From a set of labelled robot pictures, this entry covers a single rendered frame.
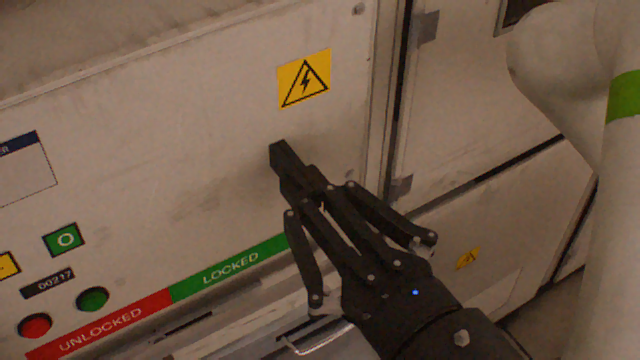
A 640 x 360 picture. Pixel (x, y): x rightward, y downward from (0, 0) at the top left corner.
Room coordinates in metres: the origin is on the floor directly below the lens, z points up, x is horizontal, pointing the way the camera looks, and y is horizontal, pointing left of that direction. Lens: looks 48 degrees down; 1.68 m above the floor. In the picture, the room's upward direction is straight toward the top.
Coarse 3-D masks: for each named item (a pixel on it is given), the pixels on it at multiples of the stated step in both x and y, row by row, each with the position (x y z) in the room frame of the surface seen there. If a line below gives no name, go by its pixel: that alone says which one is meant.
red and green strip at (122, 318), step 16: (272, 240) 0.43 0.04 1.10; (240, 256) 0.41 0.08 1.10; (256, 256) 0.42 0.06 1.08; (272, 256) 0.43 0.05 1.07; (208, 272) 0.39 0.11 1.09; (224, 272) 0.40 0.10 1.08; (240, 272) 0.41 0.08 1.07; (176, 288) 0.37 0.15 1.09; (192, 288) 0.38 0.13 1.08; (144, 304) 0.35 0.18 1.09; (160, 304) 0.36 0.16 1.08; (96, 320) 0.32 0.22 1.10; (112, 320) 0.33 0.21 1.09; (128, 320) 0.34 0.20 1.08; (64, 336) 0.30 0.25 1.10; (80, 336) 0.31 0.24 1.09; (96, 336) 0.32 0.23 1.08; (32, 352) 0.29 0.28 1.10; (48, 352) 0.29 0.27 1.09; (64, 352) 0.30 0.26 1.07
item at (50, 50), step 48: (0, 0) 0.46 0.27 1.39; (48, 0) 0.46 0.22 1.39; (96, 0) 0.46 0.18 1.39; (144, 0) 0.45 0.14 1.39; (192, 0) 0.45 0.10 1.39; (240, 0) 0.45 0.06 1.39; (288, 0) 0.45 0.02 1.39; (0, 48) 0.39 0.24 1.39; (48, 48) 0.39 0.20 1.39; (96, 48) 0.39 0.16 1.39; (144, 48) 0.38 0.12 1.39; (0, 96) 0.33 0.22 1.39
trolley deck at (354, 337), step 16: (336, 320) 0.47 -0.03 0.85; (304, 336) 0.45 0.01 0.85; (320, 336) 0.45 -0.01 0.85; (352, 336) 0.45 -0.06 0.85; (272, 352) 0.42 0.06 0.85; (288, 352) 0.42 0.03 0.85; (320, 352) 0.42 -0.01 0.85; (336, 352) 0.42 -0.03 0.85; (352, 352) 0.42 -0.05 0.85; (368, 352) 0.42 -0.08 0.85
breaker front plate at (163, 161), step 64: (320, 0) 0.46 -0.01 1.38; (128, 64) 0.38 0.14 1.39; (192, 64) 0.40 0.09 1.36; (256, 64) 0.43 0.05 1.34; (0, 128) 0.32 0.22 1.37; (64, 128) 0.34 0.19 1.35; (128, 128) 0.37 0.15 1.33; (192, 128) 0.40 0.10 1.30; (256, 128) 0.43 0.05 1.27; (320, 128) 0.46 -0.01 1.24; (64, 192) 0.34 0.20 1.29; (128, 192) 0.36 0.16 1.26; (192, 192) 0.39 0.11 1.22; (256, 192) 0.42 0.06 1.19; (64, 256) 0.32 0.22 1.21; (128, 256) 0.35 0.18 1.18; (192, 256) 0.38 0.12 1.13; (320, 256) 0.46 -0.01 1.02; (0, 320) 0.28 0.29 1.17; (64, 320) 0.31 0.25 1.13; (256, 320) 0.41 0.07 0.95
